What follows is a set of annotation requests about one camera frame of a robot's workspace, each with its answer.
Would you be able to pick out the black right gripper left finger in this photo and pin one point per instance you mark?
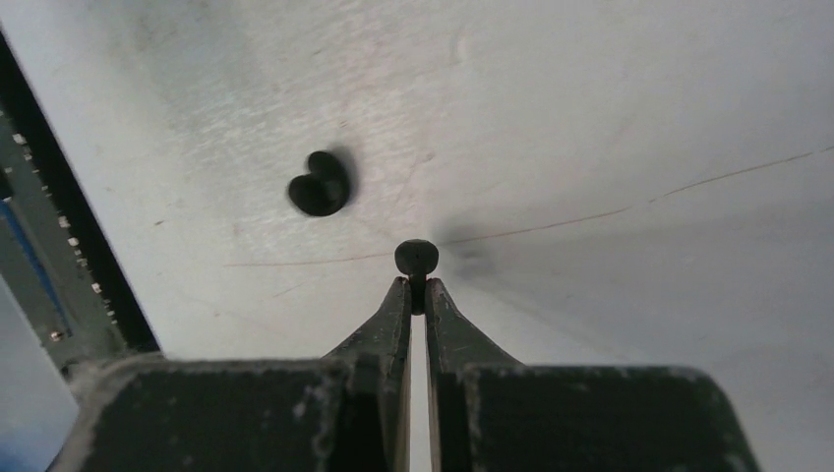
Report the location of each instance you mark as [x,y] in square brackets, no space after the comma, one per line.
[345,411]

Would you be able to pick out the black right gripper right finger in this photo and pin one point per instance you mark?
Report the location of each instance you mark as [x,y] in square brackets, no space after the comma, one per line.
[490,412]

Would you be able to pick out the black earbud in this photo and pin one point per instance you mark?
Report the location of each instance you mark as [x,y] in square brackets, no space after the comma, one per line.
[417,259]
[325,188]

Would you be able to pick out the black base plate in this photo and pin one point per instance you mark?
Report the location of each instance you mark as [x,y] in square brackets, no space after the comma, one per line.
[54,256]

